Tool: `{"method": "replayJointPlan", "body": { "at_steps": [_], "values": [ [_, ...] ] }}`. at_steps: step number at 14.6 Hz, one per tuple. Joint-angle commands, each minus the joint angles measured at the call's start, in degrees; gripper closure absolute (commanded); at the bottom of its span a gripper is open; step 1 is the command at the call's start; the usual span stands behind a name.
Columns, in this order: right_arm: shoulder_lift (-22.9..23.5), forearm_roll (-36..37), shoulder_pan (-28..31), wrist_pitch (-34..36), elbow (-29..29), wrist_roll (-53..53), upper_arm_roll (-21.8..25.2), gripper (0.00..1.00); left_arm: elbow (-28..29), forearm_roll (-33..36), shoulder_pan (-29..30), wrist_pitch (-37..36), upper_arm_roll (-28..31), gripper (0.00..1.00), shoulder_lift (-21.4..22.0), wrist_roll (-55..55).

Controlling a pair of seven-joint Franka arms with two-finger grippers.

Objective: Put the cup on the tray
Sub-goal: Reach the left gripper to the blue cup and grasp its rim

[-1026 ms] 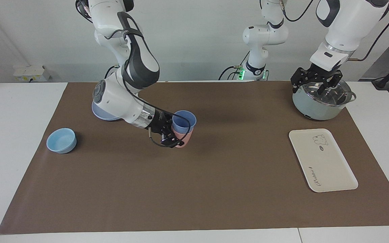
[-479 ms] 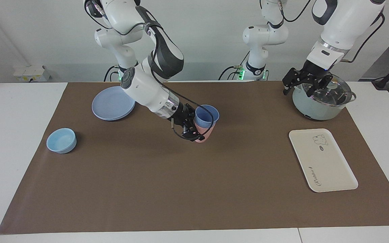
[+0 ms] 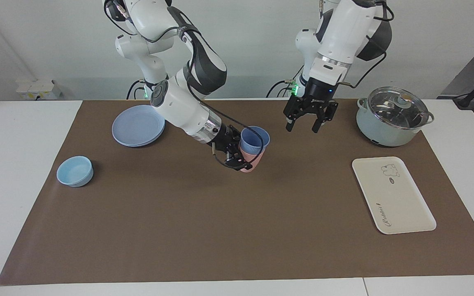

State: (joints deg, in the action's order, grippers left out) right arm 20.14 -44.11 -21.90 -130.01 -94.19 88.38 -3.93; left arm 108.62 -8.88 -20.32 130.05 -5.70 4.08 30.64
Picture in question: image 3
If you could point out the cream rabbit print tray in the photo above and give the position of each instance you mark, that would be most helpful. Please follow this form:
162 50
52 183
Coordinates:
393 197

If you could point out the blue plastic cup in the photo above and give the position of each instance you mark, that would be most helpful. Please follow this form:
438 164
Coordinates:
251 144

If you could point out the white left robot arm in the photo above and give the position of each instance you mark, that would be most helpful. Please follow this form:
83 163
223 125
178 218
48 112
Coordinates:
344 33

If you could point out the pink plastic cup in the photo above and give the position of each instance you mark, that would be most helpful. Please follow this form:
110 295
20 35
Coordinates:
255 161

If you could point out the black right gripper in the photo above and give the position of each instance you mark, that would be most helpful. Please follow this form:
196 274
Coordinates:
224 139

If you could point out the light blue bowl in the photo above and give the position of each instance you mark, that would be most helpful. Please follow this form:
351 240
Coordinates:
74 172

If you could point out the brown table mat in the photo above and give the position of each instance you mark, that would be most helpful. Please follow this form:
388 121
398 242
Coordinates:
220 226

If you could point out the glass pot lid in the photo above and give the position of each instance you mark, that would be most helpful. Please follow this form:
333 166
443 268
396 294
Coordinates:
389 111

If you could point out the white power strip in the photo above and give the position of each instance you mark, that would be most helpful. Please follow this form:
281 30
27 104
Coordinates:
37 88

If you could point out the blue round plate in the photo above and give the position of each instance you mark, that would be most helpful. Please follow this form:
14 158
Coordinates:
138 125

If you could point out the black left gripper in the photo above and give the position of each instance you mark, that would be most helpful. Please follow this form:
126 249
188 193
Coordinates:
317 92

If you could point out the pale green cooking pot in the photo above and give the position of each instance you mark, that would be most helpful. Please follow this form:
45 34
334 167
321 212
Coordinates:
381 133

